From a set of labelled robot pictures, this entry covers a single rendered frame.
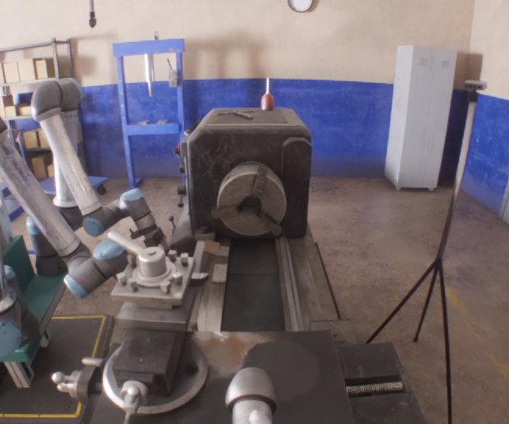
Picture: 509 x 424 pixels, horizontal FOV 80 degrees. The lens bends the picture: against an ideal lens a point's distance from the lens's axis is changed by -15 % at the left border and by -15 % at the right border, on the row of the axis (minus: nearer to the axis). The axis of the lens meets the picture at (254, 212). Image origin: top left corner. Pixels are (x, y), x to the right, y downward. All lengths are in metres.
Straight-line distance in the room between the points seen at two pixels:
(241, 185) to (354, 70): 3.77
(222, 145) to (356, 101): 3.63
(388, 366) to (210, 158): 1.00
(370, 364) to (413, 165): 3.99
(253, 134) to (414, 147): 3.53
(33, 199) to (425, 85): 4.28
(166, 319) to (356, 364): 0.51
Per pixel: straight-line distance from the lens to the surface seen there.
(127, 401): 0.74
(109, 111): 5.10
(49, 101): 1.51
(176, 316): 0.82
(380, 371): 0.99
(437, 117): 4.80
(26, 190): 1.16
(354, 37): 4.86
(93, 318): 2.08
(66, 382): 1.01
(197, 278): 0.89
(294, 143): 1.37
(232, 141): 1.41
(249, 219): 1.30
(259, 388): 0.59
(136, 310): 0.86
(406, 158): 4.74
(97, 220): 1.49
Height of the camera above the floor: 1.60
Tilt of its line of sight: 25 degrees down
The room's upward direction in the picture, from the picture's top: straight up
